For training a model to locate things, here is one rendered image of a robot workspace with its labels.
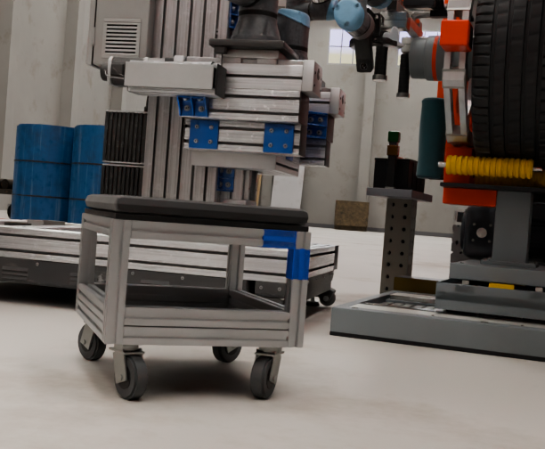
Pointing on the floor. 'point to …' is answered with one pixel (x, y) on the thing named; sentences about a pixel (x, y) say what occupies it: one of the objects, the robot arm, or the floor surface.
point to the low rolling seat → (117, 223)
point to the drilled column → (398, 240)
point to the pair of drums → (56, 171)
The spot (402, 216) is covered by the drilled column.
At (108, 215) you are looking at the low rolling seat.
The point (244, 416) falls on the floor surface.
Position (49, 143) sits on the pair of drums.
